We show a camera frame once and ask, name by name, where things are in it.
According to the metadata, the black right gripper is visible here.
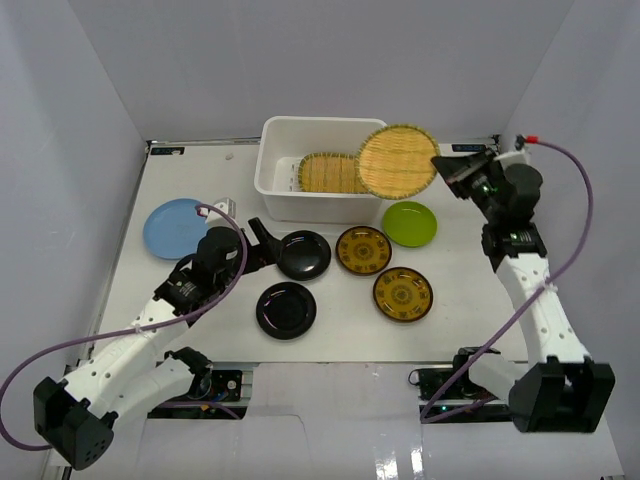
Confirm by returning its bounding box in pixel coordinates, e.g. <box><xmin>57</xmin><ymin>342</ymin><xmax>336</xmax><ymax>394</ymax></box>
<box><xmin>432</xmin><ymin>148</ymin><xmax>504</xmax><ymax>223</ymax></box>

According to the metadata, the round woven bamboo plate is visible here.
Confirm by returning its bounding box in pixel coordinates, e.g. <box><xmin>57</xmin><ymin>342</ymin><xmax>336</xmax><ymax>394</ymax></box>
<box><xmin>355</xmin><ymin>124</ymin><xmax>440</xmax><ymax>200</ymax></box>

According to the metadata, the rectangular woven bamboo plate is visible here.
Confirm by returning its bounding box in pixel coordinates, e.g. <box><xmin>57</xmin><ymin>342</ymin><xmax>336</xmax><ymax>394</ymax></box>
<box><xmin>297</xmin><ymin>152</ymin><xmax>368</xmax><ymax>194</ymax></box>

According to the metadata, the light blue plate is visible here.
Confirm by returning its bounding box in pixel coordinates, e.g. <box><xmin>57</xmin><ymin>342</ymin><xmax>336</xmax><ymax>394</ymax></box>
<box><xmin>143</xmin><ymin>198</ymin><xmax>208</xmax><ymax>260</ymax></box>

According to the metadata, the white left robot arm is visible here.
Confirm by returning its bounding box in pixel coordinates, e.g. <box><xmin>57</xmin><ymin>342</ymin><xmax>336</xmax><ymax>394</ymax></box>
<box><xmin>33</xmin><ymin>218</ymin><xmax>282</xmax><ymax>471</ymax></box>

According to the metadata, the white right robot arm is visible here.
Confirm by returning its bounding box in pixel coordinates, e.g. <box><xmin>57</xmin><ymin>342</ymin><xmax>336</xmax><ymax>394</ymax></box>
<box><xmin>421</xmin><ymin>150</ymin><xmax>615</xmax><ymax>433</ymax></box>

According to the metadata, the white plastic bin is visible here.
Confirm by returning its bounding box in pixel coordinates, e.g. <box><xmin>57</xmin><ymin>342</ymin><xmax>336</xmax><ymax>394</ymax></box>
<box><xmin>254</xmin><ymin>116</ymin><xmax>386</xmax><ymax>225</ymax></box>

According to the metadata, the black plate upper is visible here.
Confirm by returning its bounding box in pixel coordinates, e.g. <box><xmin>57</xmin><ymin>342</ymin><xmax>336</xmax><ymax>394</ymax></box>
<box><xmin>276</xmin><ymin>230</ymin><xmax>331</xmax><ymax>281</ymax></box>

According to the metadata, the black plate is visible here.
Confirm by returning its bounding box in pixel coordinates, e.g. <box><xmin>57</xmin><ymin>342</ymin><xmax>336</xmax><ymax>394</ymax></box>
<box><xmin>255</xmin><ymin>282</ymin><xmax>317</xmax><ymax>341</ymax></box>
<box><xmin>276</xmin><ymin>230</ymin><xmax>331</xmax><ymax>281</ymax></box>

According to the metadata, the black plate lower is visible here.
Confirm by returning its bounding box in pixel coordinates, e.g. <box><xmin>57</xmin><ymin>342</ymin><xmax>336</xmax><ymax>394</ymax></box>
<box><xmin>255</xmin><ymin>282</ymin><xmax>317</xmax><ymax>341</ymax></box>

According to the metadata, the green plate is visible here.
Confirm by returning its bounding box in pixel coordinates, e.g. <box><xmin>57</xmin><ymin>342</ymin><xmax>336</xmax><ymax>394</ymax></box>
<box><xmin>382</xmin><ymin>201</ymin><xmax>438</xmax><ymax>248</ymax></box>

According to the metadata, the yellow patterned plate upper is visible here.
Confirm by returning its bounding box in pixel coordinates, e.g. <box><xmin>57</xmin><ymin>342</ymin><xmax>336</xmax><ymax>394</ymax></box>
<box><xmin>335</xmin><ymin>226</ymin><xmax>392</xmax><ymax>276</ymax></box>

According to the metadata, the yellow patterned plate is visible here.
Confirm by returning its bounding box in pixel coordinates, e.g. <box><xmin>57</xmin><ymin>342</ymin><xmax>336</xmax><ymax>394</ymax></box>
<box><xmin>373</xmin><ymin>267</ymin><xmax>434</xmax><ymax>323</ymax></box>
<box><xmin>335</xmin><ymin>226</ymin><xmax>392</xmax><ymax>276</ymax></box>

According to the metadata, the yellow patterned plate lower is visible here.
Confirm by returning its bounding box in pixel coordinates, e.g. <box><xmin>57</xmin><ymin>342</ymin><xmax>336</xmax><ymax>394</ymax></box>
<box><xmin>373</xmin><ymin>267</ymin><xmax>434</xmax><ymax>323</ymax></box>

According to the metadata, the white paper sheet front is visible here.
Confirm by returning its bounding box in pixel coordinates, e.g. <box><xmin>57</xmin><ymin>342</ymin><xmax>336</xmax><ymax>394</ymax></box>
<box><xmin>81</xmin><ymin>364</ymin><xmax>623</xmax><ymax>479</ymax></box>

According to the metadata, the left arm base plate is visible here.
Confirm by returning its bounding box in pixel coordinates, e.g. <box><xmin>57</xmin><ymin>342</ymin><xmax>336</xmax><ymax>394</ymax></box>
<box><xmin>158</xmin><ymin>369</ymin><xmax>244</xmax><ymax>408</ymax></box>

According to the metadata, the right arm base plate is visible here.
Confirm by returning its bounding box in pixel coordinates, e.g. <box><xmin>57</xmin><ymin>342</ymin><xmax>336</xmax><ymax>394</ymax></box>
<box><xmin>409</xmin><ymin>366</ymin><xmax>516</xmax><ymax>421</ymax></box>

